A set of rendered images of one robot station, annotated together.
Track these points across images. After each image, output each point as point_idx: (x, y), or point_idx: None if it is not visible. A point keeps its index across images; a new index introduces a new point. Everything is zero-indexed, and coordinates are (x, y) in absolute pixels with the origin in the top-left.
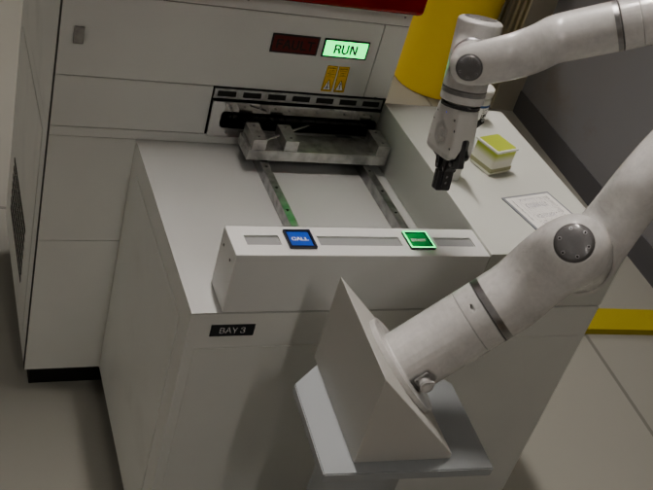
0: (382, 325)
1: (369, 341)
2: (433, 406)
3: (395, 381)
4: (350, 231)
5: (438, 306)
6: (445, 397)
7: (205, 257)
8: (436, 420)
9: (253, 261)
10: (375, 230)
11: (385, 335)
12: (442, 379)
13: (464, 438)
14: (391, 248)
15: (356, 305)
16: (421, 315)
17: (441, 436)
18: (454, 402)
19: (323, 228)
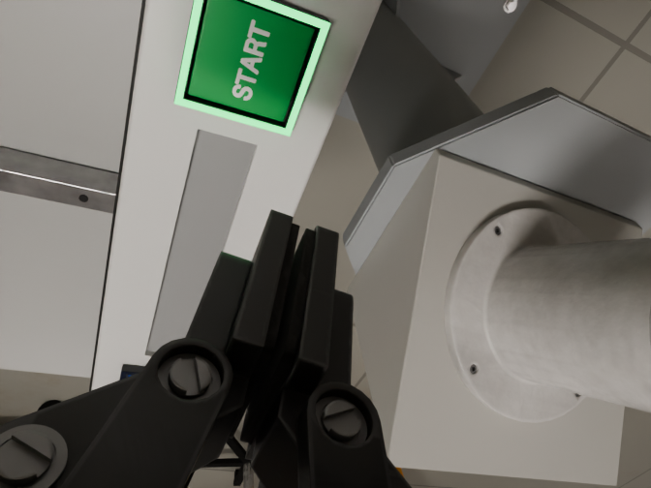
0: (464, 331)
1: (547, 477)
2: (561, 175)
3: (593, 411)
4: (137, 270)
5: (638, 407)
6: (567, 137)
7: (31, 334)
8: (581, 191)
9: None
10: (142, 190)
11: (506, 369)
12: (537, 107)
13: (643, 172)
14: (257, 198)
15: (456, 448)
16: (586, 390)
17: (621, 238)
18: (589, 131)
19: (111, 329)
